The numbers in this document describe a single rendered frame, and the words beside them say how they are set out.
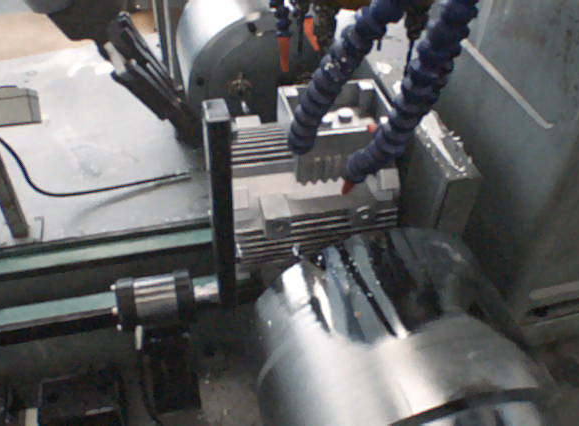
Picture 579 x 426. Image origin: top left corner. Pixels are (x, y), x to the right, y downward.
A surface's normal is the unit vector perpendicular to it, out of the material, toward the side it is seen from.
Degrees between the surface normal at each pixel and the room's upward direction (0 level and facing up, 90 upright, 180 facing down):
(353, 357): 28
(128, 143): 0
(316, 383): 47
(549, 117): 90
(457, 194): 90
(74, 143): 0
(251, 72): 90
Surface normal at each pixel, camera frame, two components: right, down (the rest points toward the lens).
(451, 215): 0.25, 0.68
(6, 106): 0.23, 0.14
